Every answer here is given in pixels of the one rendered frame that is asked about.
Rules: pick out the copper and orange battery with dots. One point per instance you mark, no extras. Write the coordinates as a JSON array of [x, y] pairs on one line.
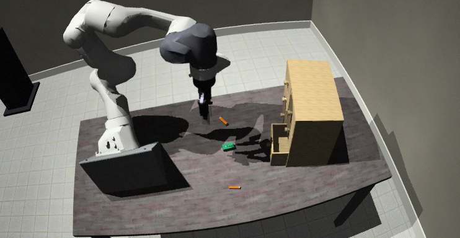
[[224, 121]]

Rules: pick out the small wooden chest of drawers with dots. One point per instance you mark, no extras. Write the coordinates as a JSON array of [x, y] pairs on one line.
[[318, 113]]

